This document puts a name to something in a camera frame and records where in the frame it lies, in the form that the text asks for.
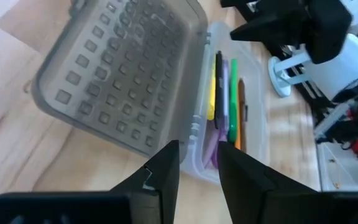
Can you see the light purple pen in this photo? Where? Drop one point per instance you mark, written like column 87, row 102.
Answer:
column 226, row 93

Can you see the grey studded box lid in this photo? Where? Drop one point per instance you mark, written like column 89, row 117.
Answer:
column 120, row 77

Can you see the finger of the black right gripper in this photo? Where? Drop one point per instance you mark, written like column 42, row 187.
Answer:
column 238, row 3
column 259, row 29

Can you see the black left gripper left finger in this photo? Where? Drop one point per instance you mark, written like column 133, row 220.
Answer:
column 160, row 186

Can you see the green marker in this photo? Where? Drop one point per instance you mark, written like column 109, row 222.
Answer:
column 233, row 99

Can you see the black red equipment clutter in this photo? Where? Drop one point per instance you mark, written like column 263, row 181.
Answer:
column 350, row 133

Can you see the orange pencil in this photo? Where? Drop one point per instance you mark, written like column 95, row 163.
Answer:
column 241, row 124

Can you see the yellow highlighter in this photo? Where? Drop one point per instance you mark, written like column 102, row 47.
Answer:
column 211, row 93

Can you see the clear plastic supply box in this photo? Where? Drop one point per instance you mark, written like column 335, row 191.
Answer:
column 256, row 93

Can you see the black pen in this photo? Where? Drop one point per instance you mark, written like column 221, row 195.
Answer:
column 218, row 90

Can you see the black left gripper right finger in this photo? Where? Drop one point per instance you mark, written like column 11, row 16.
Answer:
column 247, row 193

